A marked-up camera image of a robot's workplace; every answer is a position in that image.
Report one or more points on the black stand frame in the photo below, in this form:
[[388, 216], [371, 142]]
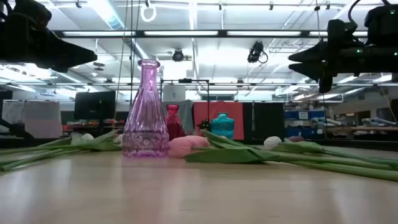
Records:
[[186, 81]]

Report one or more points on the white board panel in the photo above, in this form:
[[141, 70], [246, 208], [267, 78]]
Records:
[[42, 119]]

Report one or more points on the red partition panel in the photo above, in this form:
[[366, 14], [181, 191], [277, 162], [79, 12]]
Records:
[[231, 107]]

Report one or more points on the wooden workbench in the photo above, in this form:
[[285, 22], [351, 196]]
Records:
[[357, 128]]

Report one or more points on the small black robot green lights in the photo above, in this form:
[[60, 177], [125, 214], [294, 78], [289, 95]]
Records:
[[204, 124]]

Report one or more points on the blue storage bin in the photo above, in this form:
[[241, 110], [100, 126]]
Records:
[[303, 133], [303, 114]]

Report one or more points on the white hanging sheet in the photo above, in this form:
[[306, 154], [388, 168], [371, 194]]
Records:
[[12, 112]]

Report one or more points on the round black ceiling camera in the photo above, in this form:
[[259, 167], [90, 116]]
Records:
[[178, 55]]

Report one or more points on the teal glass vase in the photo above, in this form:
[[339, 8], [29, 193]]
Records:
[[223, 126]]

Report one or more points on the grey hanging cloth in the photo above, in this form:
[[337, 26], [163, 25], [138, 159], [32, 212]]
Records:
[[189, 115]]

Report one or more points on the purple ribbed glass vase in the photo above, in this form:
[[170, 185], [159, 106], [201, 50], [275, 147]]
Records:
[[145, 124]]

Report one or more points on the black monitor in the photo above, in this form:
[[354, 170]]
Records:
[[94, 105]]

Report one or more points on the red glass vase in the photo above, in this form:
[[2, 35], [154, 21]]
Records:
[[174, 124]]

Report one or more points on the black overhead light bar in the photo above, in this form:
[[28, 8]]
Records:
[[180, 33]]

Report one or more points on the black partition panel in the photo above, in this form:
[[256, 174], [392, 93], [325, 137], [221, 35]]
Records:
[[269, 121]]

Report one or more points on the white box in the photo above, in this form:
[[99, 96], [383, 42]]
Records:
[[174, 92]]

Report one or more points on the black ceiling rail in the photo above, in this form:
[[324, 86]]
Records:
[[248, 84]]

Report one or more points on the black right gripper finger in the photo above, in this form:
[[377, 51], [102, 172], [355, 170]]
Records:
[[311, 70], [311, 55]]

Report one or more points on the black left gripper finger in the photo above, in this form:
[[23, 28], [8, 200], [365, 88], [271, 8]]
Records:
[[68, 52], [66, 66]]

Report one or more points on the black metal table frame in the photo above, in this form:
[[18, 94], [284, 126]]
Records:
[[18, 142]]

